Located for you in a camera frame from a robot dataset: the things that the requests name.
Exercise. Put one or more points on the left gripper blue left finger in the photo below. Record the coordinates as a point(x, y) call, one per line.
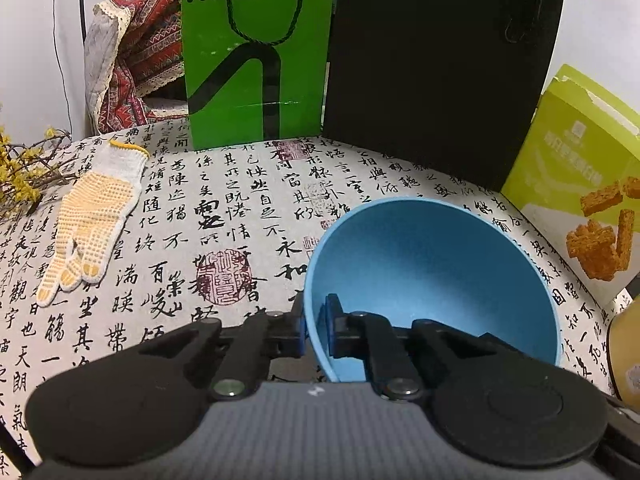
point(246, 351)

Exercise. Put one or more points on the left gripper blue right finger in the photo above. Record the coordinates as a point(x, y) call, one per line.
point(370, 338)

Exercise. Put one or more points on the blue bowl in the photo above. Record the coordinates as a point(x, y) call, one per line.
point(409, 258)

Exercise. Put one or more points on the calligraphy print tablecloth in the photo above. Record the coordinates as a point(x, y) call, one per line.
point(226, 233)

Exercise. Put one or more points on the yellow dotted work glove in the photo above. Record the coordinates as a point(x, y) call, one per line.
point(91, 218)

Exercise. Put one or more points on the green snack box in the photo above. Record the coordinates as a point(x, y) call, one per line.
point(576, 180)

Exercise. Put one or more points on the yellow flower branches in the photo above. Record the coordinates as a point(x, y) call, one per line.
point(28, 171)

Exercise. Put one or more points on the black paper bag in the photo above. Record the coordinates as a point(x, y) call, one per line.
point(450, 84)

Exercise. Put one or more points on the green paper shopping bag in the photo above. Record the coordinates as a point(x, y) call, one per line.
point(254, 69)

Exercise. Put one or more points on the red patterned blanket on chair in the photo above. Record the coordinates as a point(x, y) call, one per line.
point(133, 48)

